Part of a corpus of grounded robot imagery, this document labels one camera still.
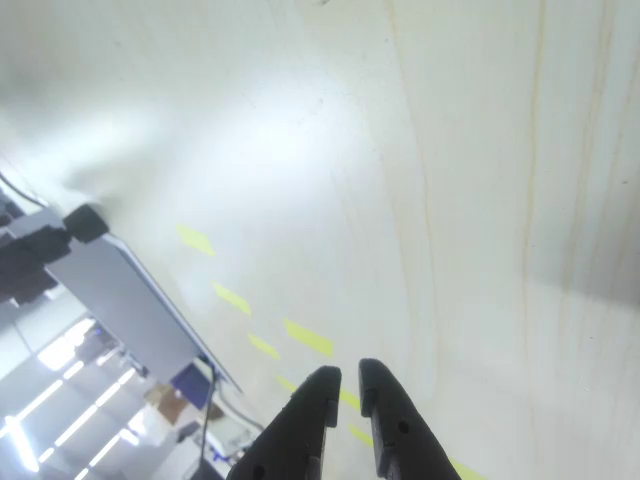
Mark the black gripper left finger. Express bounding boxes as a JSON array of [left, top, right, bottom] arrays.
[[227, 366, 343, 480]]

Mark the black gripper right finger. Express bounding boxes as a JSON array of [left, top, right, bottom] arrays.
[[357, 356, 462, 480]]

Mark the black clamp block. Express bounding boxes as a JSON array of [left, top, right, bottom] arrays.
[[63, 203, 110, 245]]

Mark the grey flat panel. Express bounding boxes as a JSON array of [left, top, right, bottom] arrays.
[[44, 232, 244, 394]]

